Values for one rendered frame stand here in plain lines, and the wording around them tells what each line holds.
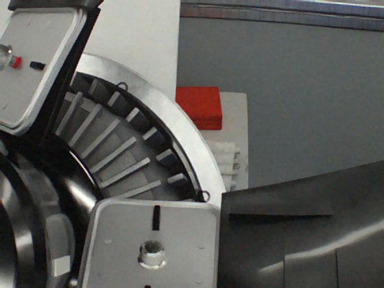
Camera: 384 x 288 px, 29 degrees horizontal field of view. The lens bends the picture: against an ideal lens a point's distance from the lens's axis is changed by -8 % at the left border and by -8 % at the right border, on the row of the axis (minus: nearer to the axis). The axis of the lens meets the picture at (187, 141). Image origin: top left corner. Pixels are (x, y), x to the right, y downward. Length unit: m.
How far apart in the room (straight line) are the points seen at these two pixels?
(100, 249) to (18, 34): 0.12
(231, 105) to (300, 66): 0.12
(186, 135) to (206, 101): 0.49
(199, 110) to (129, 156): 0.55
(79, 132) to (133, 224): 0.09
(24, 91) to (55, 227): 0.07
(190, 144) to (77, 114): 0.10
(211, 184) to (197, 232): 0.16
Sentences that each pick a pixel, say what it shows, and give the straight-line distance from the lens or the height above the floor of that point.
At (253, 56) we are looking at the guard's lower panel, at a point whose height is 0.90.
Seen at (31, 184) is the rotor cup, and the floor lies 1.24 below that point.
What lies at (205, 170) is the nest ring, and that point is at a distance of 0.53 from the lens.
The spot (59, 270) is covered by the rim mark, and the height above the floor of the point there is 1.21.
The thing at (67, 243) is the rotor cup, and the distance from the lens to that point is 0.34.
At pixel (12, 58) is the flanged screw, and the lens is 0.37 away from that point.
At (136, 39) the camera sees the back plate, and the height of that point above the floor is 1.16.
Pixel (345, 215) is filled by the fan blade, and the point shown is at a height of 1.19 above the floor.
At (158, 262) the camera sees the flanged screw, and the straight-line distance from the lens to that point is 0.35.
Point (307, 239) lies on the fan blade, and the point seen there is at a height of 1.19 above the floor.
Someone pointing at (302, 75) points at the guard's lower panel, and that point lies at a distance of 1.12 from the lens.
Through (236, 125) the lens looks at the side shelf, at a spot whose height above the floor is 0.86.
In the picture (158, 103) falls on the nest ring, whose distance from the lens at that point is 0.54.
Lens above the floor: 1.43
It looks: 35 degrees down
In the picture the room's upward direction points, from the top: 1 degrees clockwise
